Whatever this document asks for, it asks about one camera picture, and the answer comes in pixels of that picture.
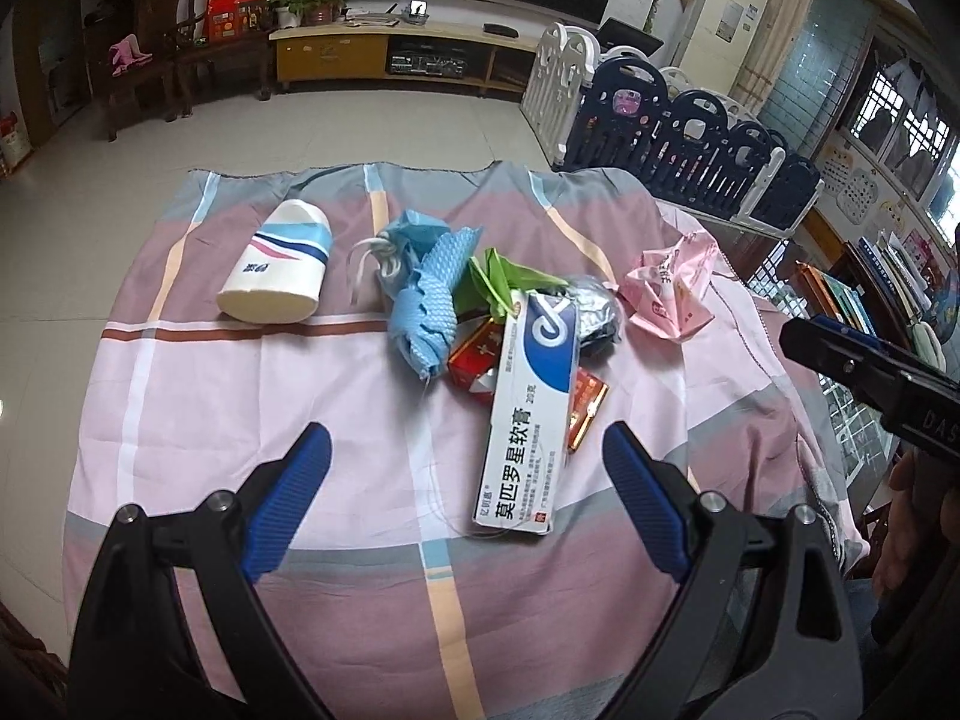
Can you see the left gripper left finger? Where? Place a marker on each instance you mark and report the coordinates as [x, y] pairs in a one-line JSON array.
[[133, 655]]

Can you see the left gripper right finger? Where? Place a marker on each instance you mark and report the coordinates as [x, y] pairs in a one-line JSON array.
[[798, 655]]

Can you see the person right hand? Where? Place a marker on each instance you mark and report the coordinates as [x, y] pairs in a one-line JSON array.
[[905, 532]]

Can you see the pink crumpled paper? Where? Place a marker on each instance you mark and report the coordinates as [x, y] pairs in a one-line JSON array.
[[664, 289]]

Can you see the white blue ointment box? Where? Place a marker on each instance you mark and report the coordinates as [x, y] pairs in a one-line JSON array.
[[529, 421]]

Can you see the clear crumpled plastic wrap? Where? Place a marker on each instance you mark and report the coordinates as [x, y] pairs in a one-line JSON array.
[[600, 315]]

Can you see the red wrapper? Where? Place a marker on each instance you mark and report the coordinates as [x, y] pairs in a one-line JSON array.
[[473, 364]]

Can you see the white striped paper cup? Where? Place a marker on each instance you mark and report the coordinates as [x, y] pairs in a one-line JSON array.
[[280, 273]]

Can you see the pink plaid tablecloth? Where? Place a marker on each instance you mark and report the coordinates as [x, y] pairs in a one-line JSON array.
[[393, 604]]

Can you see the white navy baby fence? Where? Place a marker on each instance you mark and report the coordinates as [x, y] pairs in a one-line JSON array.
[[590, 107]]

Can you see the green wrapper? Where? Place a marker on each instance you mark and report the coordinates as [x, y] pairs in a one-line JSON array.
[[489, 281]]

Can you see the white standing air conditioner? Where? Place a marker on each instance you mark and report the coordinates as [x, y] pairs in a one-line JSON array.
[[714, 41]]

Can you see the beige curtain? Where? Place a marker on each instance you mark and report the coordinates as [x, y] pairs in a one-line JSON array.
[[779, 25]]

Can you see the light blue face mask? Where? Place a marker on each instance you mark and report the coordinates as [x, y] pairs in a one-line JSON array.
[[390, 247]]

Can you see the blue textured cloth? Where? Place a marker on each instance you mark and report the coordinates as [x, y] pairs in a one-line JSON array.
[[432, 260]]

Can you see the pink toy on chair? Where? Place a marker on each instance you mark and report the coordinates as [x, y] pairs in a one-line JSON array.
[[127, 54]]

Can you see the left wooden armchair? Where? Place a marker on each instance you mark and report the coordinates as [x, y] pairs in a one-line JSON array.
[[141, 44]]

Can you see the wooden tv cabinet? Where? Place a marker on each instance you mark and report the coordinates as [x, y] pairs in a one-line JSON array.
[[394, 52]]

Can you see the red gift box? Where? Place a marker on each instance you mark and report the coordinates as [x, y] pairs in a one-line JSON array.
[[228, 20]]

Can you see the potted green plant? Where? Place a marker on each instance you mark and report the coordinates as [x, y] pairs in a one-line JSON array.
[[296, 13]]

